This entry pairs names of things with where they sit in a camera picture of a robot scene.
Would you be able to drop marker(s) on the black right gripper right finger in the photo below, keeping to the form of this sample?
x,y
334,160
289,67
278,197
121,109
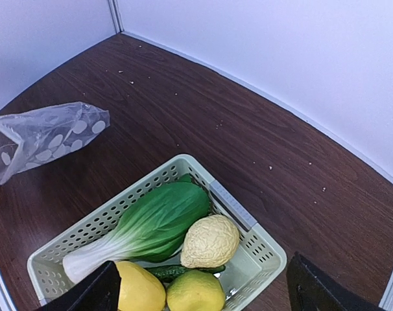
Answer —
x,y
310,288

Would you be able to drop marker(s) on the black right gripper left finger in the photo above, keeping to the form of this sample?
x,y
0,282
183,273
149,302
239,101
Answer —
x,y
98,291

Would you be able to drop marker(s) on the green perforated plastic basket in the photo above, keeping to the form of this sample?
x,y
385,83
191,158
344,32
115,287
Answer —
x,y
258,261

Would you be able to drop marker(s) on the green white bok choy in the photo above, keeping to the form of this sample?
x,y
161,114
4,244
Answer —
x,y
151,230

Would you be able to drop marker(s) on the yellow green lemon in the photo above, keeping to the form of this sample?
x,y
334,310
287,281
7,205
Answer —
x,y
196,290

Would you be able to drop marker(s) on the clear polka dot zip bag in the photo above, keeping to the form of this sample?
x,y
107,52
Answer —
x,y
37,137

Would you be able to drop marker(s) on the dark green cucumber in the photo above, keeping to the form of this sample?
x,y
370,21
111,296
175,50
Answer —
x,y
168,273

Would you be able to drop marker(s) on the left aluminium frame post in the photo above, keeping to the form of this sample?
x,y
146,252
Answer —
x,y
116,16

